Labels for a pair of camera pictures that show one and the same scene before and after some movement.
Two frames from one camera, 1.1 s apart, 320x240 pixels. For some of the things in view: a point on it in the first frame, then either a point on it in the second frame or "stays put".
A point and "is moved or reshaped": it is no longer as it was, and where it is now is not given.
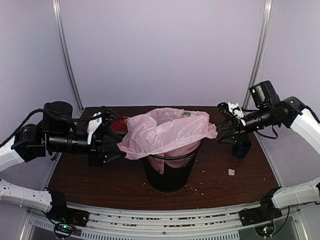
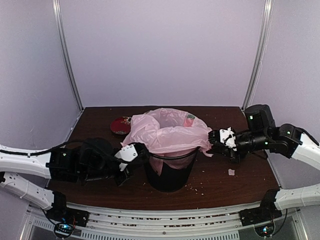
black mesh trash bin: x=170 y=174 stays put
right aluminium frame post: x=254 y=72 stays put
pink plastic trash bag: x=170 y=137 is moved or reshaped
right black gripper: x=236 y=126 → x=229 y=153
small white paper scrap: x=231 y=172 stays put
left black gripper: x=98 y=157 → x=120 y=180
